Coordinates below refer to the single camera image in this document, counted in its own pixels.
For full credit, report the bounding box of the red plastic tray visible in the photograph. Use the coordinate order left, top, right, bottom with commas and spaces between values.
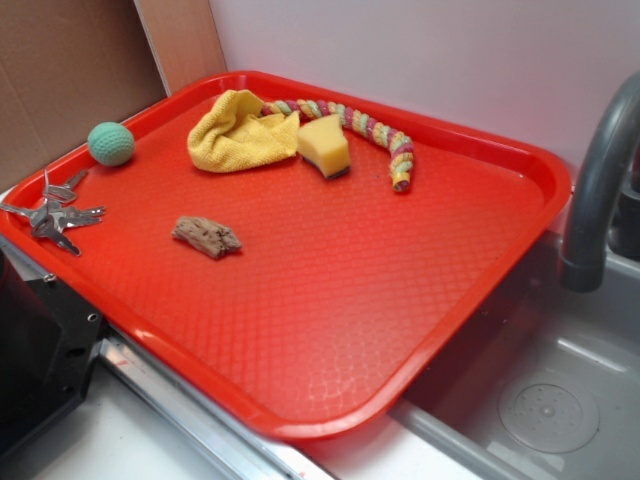
1, 72, 571, 441

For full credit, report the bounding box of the yellow sponge wedge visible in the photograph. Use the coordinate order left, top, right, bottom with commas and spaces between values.
297, 114, 351, 179

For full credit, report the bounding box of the brown wood piece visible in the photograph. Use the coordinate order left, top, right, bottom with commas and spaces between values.
172, 216, 243, 260

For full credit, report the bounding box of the yellow microfiber cloth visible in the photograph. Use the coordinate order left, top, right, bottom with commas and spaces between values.
187, 90, 300, 174

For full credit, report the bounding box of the light wooden board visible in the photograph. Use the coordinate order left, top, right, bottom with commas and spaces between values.
134, 0, 227, 95

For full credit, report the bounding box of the grey plastic sink basin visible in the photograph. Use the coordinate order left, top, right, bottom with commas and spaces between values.
391, 234, 639, 479

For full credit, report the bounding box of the silver key bunch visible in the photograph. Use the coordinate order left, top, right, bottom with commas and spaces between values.
1, 169, 106, 257

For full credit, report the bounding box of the grey toy faucet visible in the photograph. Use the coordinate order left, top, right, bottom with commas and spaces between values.
558, 73, 639, 292

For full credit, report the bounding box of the brown cardboard panel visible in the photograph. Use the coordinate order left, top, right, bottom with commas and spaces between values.
1, 1, 165, 190

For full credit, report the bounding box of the multicolour braided rope toy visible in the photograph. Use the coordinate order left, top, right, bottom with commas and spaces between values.
261, 99, 414, 193

